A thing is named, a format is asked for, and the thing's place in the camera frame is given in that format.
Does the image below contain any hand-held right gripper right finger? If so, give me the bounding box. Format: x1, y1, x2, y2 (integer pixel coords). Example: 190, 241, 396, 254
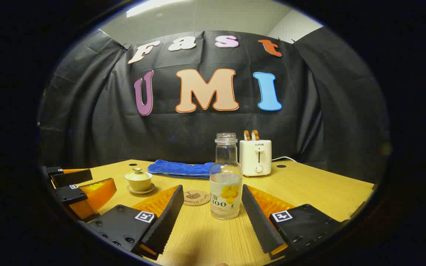
241, 184, 346, 260

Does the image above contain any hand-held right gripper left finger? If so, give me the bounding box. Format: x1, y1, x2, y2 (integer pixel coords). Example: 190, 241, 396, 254
87, 185, 185, 261

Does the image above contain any round cork coaster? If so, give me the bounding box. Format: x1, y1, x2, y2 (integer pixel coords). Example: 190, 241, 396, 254
183, 190, 211, 206

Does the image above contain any beige ceramic teacup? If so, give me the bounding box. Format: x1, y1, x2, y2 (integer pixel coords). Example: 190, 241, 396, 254
125, 172, 153, 192

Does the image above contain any clear plastic water bottle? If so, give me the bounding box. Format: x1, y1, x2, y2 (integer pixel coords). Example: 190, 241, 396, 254
210, 133, 243, 221

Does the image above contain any beige teacup saucer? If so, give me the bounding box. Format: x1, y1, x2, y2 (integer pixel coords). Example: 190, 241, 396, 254
126, 184, 156, 195

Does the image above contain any blue folded towel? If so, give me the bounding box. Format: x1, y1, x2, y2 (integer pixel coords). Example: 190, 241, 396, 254
147, 160, 215, 180

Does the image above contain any cream white toaster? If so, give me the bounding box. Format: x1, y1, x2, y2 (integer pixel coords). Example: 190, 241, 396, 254
239, 139, 272, 177

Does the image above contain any black backdrop cloth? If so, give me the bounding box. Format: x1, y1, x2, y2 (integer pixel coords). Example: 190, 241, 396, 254
38, 27, 390, 184

